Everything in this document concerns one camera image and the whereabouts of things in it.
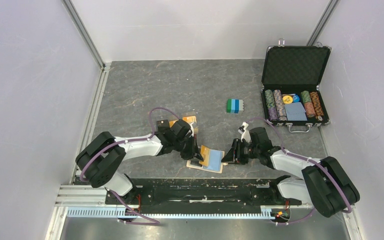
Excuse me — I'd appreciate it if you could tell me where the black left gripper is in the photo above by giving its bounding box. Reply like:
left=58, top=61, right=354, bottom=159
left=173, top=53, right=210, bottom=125
left=174, top=134, right=204, bottom=163

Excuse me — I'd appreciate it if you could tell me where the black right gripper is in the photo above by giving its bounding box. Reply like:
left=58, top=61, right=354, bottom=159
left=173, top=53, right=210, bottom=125
left=221, top=138, right=260, bottom=165

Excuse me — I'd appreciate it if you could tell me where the gold credit card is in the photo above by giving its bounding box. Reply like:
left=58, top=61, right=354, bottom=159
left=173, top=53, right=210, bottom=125
left=199, top=145, right=211, bottom=167
left=182, top=115, right=197, bottom=124

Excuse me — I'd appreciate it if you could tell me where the cream leather card holder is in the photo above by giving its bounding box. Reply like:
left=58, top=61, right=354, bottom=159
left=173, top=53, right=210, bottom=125
left=186, top=146, right=225, bottom=174

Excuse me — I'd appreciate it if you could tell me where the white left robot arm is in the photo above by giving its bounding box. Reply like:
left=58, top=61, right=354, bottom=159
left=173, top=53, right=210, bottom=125
left=75, top=119, right=203, bottom=204

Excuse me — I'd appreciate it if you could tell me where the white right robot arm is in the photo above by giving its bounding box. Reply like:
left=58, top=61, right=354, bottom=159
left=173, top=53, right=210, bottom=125
left=221, top=126, right=361, bottom=218

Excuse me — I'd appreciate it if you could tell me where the clear acrylic card stand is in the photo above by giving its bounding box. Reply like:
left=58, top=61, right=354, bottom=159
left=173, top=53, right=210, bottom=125
left=156, top=112, right=200, bottom=133

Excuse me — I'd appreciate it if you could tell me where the black credit card stack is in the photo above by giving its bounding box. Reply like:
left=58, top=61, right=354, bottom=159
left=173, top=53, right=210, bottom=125
left=156, top=119, right=170, bottom=133

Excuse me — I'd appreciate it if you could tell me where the blue playing card deck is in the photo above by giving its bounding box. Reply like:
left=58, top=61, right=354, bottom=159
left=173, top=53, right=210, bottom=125
left=284, top=102, right=308, bottom=122

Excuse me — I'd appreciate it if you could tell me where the green blue grey block stack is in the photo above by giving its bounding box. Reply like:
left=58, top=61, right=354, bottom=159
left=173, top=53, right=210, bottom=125
left=226, top=98, right=244, bottom=114

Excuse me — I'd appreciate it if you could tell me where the yellow dealer chip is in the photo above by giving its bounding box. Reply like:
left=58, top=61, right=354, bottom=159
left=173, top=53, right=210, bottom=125
left=282, top=95, right=294, bottom=104

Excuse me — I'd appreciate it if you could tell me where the black poker chip case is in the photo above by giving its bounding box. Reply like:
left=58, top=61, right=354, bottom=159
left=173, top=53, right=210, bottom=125
left=260, top=45, right=332, bottom=127

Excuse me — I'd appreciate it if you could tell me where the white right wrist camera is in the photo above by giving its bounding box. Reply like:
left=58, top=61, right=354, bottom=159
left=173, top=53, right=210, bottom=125
left=238, top=121, right=251, bottom=143

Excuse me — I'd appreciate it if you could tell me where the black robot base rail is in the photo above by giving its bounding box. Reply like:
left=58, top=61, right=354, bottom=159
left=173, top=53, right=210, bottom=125
left=122, top=178, right=302, bottom=214

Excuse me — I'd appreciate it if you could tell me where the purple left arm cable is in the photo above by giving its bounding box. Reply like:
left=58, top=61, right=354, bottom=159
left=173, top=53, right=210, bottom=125
left=79, top=107, right=181, bottom=183

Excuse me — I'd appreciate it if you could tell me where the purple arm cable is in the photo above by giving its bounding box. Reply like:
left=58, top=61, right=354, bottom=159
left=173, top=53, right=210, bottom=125
left=79, top=107, right=181, bottom=183
left=246, top=117, right=354, bottom=215

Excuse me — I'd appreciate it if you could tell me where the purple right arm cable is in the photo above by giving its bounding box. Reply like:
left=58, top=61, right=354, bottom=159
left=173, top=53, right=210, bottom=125
left=246, top=117, right=354, bottom=215

